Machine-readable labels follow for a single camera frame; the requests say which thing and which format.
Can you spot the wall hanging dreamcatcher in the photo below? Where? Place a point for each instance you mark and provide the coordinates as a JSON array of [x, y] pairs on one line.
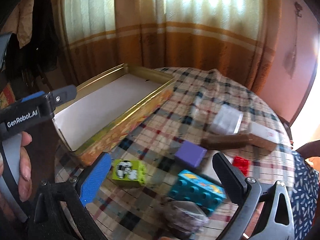
[[291, 60]]

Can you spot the orange and white curtain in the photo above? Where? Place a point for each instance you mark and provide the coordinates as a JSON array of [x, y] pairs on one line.
[[187, 42]]

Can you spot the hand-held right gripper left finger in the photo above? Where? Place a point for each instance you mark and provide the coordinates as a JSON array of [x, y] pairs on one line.
[[96, 180]]

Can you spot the person's left hand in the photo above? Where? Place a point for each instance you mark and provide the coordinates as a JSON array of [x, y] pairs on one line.
[[25, 170]]

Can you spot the gold tin box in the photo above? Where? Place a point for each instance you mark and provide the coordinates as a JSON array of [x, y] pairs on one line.
[[120, 135]]

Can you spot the dark wooden door frame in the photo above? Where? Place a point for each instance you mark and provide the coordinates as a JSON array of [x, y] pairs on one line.
[[300, 100]]

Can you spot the blue toy block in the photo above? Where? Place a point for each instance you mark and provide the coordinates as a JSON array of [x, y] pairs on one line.
[[197, 190]]

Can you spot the clear plastic box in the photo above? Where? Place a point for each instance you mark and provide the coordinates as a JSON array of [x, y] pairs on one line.
[[225, 120]]

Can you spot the green toy block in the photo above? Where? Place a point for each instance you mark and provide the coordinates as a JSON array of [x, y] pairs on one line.
[[125, 172]]

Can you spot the small clear tube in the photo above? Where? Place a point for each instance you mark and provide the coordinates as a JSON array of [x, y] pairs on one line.
[[196, 106]]

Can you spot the navy patterned clothing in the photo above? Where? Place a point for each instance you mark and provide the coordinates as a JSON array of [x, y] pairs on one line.
[[305, 192]]

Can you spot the colourful patterned cloth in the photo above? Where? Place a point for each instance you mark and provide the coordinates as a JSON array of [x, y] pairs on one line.
[[5, 95]]

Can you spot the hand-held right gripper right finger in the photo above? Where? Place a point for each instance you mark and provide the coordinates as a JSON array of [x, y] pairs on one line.
[[230, 177]]

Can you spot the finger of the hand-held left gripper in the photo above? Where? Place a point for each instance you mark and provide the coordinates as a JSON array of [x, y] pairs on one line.
[[32, 97], [63, 93]]

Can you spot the brown wooden chair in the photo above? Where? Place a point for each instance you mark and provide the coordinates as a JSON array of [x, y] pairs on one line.
[[310, 146]]

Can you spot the tan hanging cloth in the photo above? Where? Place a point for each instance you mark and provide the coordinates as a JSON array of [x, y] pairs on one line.
[[25, 22]]

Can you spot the purple block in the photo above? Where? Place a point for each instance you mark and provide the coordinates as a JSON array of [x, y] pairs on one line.
[[190, 152]]

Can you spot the red toy brick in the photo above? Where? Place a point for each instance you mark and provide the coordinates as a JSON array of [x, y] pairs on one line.
[[240, 162]]

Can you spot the black hanging clothing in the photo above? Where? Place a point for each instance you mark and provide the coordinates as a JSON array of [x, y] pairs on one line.
[[42, 30]]

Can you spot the white box with cork side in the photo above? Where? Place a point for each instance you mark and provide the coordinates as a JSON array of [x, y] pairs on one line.
[[262, 132]]

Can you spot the brown bar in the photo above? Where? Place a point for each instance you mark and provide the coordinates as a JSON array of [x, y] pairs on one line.
[[225, 141]]

